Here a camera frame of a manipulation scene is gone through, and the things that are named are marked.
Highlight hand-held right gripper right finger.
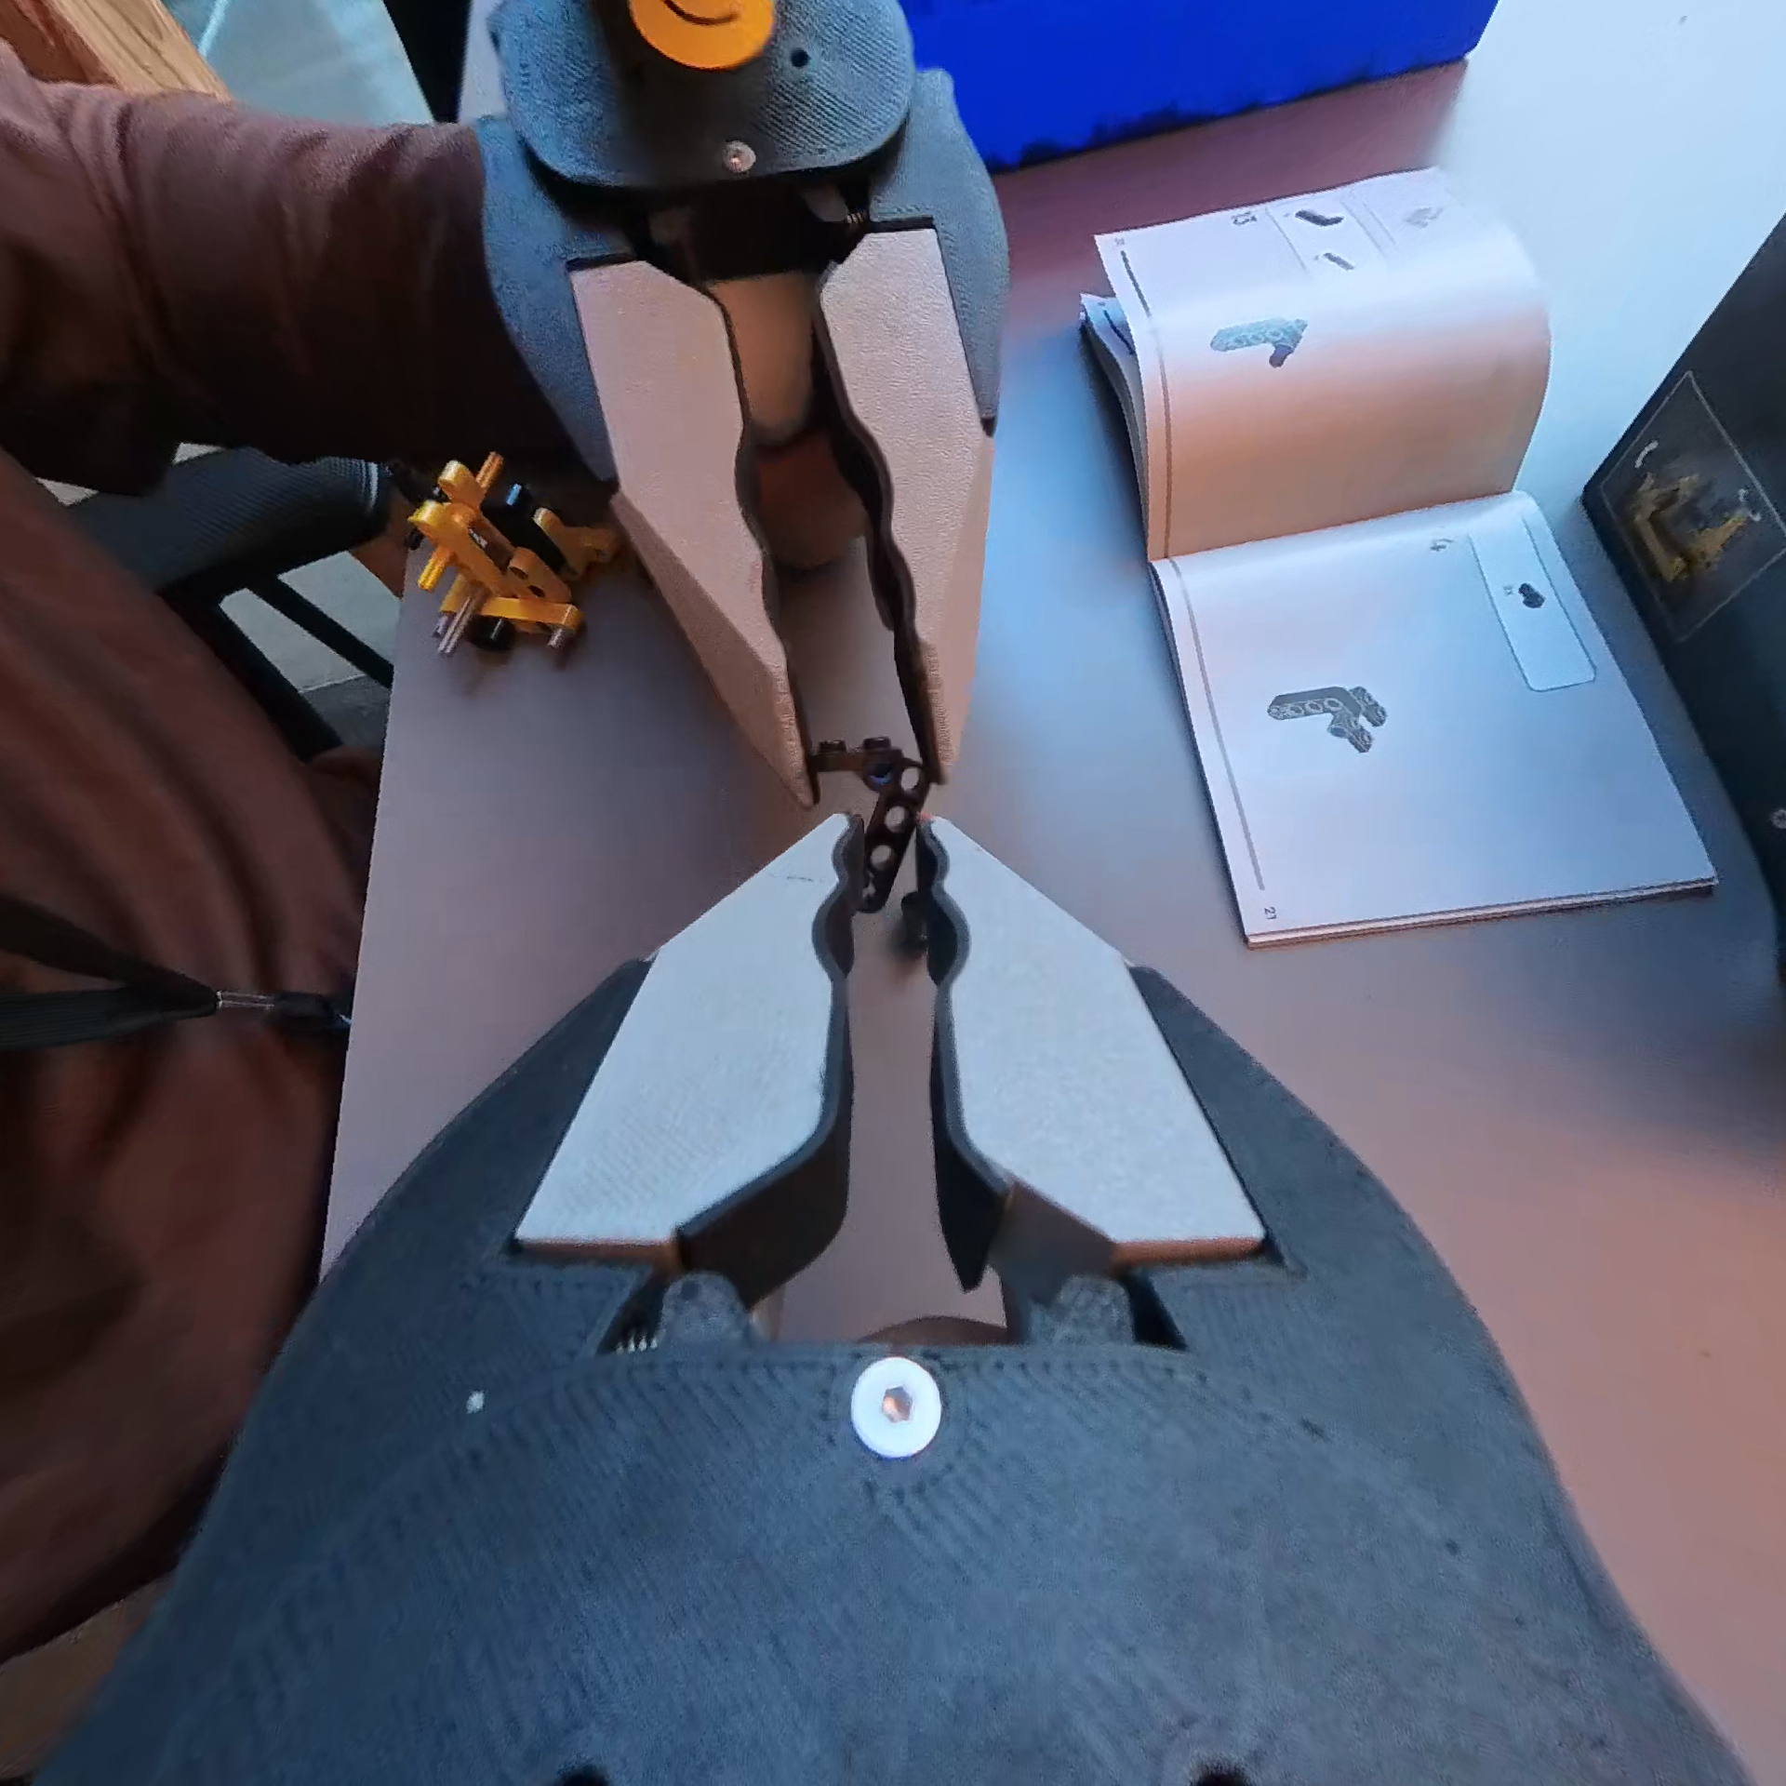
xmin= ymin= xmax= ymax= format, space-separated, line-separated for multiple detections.
xmin=912 ymin=816 xmax=1268 ymax=1312

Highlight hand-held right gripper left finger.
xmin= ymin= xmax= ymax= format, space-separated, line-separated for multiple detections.
xmin=515 ymin=812 xmax=859 ymax=1312

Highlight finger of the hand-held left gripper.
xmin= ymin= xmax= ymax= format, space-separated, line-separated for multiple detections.
xmin=810 ymin=220 xmax=1000 ymax=787
xmin=569 ymin=254 xmax=822 ymax=814

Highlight person's left forearm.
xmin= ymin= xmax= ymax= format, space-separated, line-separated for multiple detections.
xmin=0 ymin=42 xmax=588 ymax=497

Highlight yellow lego assembly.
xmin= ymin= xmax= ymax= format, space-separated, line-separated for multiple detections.
xmin=400 ymin=450 xmax=625 ymax=661

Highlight lego instruction booklet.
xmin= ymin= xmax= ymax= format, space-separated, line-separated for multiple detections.
xmin=1078 ymin=168 xmax=1722 ymax=952

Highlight dark lego set box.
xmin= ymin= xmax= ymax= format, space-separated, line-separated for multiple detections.
xmin=1581 ymin=209 xmax=1786 ymax=981

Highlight person's left hand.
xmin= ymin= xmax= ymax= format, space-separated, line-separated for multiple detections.
xmin=760 ymin=422 xmax=861 ymax=572

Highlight blue plastic bin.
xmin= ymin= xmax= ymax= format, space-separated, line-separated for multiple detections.
xmin=891 ymin=0 xmax=1504 ymax=171

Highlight person's brown sweater torso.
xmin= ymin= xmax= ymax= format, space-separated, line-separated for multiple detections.
xmin=0 ymin=453 xmax=383 ymax=1669

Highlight black strap with buckle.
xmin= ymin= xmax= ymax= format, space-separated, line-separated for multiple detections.
xmin=0 ymin=890 xmax=353 ymax=1058

